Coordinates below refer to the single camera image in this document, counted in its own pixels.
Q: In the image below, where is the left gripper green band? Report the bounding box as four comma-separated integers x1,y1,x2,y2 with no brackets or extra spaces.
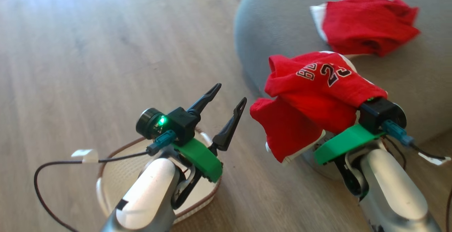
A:
136,83,248,184

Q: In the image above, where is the white tag on right cable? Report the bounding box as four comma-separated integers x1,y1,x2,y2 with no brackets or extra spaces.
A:
418,152,452,166

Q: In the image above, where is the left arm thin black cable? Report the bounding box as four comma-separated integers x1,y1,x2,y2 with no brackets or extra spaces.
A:
34,150,154,232

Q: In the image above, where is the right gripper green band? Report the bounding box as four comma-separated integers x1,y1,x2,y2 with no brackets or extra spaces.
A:
314,104,408,166

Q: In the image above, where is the beige plastic laundry basket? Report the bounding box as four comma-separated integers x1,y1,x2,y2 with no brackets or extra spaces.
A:
96,129,222,226

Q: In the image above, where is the white tag on cable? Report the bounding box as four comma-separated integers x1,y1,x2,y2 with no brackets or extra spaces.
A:
71,149,100,164
418,152,452,166

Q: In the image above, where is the red garment with white trim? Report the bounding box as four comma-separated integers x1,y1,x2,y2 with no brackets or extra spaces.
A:
310,0,421,57

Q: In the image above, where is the grey fabric sofa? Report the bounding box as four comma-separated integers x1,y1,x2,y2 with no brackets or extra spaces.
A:
233,0,452,145

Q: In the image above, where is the red jersey with number print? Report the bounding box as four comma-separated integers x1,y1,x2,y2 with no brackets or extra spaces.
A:
249,50,388,164

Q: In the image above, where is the white tag on left cable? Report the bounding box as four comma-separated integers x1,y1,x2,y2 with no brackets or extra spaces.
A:
71,149,100,164

